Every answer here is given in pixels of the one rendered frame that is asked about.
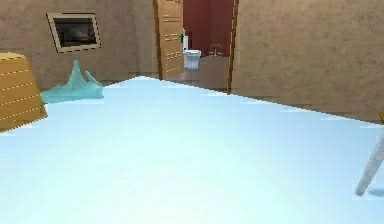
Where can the teal crumpled cloth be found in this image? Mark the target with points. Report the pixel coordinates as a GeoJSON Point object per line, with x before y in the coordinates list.
{"type": "Point", "coordinates": [77, 88]}

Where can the white toilet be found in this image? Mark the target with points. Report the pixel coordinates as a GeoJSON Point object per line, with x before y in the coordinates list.
{"type": "Point", "coordinates": [192, 57]}

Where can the yellow wooden chest of drawers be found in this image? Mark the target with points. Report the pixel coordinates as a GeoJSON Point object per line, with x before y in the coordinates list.
{"type": "Point", "coordinates": [17, 91]}

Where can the framed dark wall picture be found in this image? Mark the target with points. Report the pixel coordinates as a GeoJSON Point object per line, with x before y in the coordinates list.
{"type": "Point", "coordinates": [74, 32]}

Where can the brown sink cabinet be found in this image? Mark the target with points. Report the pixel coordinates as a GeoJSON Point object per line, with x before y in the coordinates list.
{"type": "Point", "coordinates": [214, 71]}

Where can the light wooden room door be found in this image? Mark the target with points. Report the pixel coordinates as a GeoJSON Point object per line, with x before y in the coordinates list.
{"type": "Point", "coordinates": [170, 38]}

